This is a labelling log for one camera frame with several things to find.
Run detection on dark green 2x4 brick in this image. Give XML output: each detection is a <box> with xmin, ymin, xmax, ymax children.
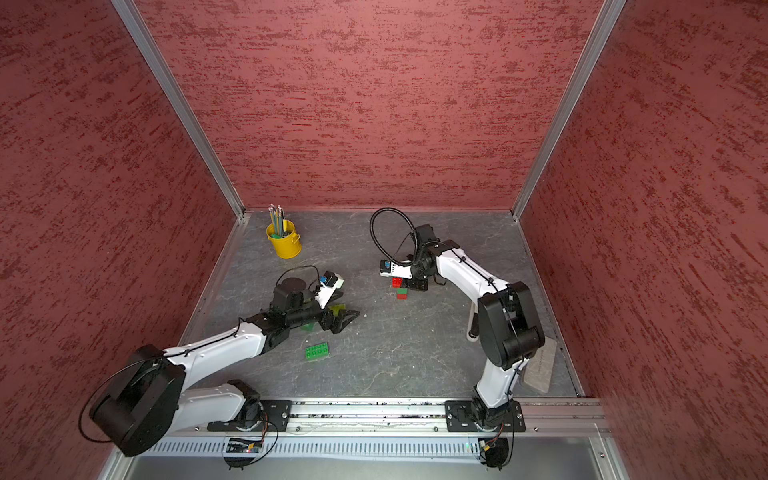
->
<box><xmin>304</xmin><ymin>342</ymin><xmax>330</xmax><ymax>361</ymax></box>

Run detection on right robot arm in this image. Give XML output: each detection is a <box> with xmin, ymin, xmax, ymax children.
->
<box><xmin>411</xmin><ymin>224</ymin><xmax>545</xmax><ymax>425</ymax></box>

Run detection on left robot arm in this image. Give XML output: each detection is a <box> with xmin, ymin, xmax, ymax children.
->
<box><xmin>80</xmin><ymin>271</ymin><xmax>359</xmax><ymax>457</ymax></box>

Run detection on yellow pencil cup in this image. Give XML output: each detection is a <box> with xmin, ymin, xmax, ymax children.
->
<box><xmin>266</xmin><ymin>220</ymin><xmax>302</xmax><ymax>259</ymax></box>

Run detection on pencils in cup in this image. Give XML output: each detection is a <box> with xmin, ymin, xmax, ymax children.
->
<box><xmin>268</xmin><ymin>204</ymin><xmax>286</xmax><ymax>238</ymax></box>

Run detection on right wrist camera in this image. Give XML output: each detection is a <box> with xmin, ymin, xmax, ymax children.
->
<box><xmin>379</xmin><ymin>260</ymin><xmax>412</xmax><ymax>279</ymax></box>

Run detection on aluminium front rail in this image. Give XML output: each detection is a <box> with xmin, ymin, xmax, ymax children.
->
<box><xmin>167</xmin><ymin>397</ymin><xmax>607</xmax><ymax>436</ymax></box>

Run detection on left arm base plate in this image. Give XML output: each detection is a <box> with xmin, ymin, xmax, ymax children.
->
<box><xmin>207</xmin><ymin>400</ymin><xmax>293</xmax><ymax>435</ymax></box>

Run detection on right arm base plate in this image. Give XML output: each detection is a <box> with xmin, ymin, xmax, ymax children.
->
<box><xmin>444</xmin><ymin>399</ymin><xmax>526</xmax><ymax>433</ymax></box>

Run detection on right corner aluminium post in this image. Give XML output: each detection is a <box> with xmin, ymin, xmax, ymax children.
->
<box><xmin>511</xmin><ymin>0</ymin><xmax>626</xmax><ymax>223</ymax></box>

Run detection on corner aluminium post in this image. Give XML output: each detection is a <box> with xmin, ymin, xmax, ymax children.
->
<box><xmin>111</xmin><ymin>0</ymin><xmax>247</xmax><ymax>221</ymax></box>
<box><xmin>511</xmin><ymin>0</ymin><xmax>626</xmax><ymax>223</ymax></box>

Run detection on left corner aluminium post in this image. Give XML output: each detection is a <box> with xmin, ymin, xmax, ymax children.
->
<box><xmin>111</xmin><ymin>0</ymin><xmax>247</xmax><ymax>221</ymax></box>

